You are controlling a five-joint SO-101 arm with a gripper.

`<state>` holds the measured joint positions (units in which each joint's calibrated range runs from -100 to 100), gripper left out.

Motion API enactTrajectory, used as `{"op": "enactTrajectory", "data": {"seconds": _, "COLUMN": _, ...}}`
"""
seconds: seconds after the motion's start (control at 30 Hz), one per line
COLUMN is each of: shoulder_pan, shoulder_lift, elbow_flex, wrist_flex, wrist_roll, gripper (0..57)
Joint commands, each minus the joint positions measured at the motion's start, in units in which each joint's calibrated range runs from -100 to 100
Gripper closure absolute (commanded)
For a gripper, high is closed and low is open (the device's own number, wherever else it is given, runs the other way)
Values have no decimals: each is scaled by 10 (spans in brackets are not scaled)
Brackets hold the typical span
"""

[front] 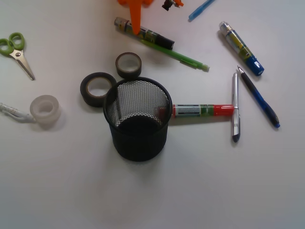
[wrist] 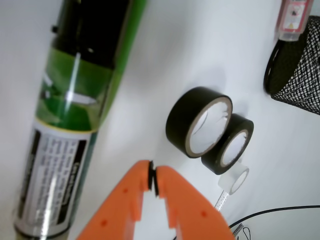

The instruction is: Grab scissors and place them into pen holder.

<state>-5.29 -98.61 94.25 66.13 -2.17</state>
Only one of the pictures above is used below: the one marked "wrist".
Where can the red label clear bottle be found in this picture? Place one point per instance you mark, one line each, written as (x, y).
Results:
(292, 19)

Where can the clear tape roll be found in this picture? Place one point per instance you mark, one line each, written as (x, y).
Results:
(232, 180)

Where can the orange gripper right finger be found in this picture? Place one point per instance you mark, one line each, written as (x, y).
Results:
(188, 212)

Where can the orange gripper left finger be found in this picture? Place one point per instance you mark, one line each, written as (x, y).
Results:
(116, 217)

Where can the large black tape roll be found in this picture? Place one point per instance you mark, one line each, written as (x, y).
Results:
(198, 120)

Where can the small black tape roll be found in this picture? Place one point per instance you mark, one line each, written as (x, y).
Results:
(231, 145)

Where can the green black spray can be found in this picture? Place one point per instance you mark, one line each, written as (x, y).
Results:
(86, 61)

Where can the black mesh pen holder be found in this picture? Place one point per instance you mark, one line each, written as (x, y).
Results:
(292, 74)

